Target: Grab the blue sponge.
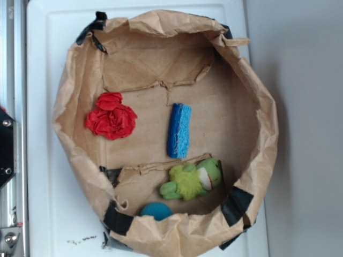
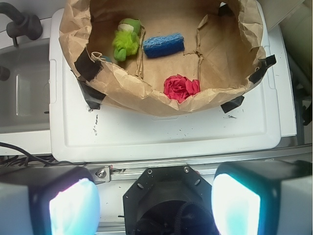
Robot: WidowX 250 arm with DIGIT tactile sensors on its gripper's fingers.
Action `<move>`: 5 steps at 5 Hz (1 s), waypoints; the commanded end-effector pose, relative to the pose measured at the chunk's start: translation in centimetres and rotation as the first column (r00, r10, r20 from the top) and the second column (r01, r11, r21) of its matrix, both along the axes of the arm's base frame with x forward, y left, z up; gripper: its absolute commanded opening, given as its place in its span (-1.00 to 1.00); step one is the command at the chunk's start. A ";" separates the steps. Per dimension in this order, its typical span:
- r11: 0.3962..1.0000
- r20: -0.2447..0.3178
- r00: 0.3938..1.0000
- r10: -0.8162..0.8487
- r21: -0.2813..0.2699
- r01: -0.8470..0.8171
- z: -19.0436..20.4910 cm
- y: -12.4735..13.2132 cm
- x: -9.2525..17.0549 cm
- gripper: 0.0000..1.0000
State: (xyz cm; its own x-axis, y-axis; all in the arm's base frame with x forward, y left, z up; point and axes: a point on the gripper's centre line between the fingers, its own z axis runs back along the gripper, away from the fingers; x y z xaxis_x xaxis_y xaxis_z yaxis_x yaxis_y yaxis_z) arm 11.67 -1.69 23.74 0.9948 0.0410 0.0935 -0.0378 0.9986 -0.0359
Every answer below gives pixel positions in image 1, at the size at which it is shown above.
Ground blue ball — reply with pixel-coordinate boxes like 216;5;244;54
140;202;173;221

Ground metal rail frame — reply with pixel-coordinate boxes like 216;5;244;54
1;1;29;256

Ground green plush frog toy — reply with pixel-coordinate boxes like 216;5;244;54
159;158;222;201

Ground blue sponge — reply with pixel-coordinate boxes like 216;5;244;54
167;103;192;158

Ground black mounting bracket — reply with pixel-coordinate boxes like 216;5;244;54
0;107;16;190

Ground brown paper bag bin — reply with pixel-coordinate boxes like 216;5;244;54
53;10;279;256

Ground red crumpled cloth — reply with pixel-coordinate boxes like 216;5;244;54
84;92;138;140

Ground white plastic tray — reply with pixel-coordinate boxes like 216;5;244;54
26;3;270;257

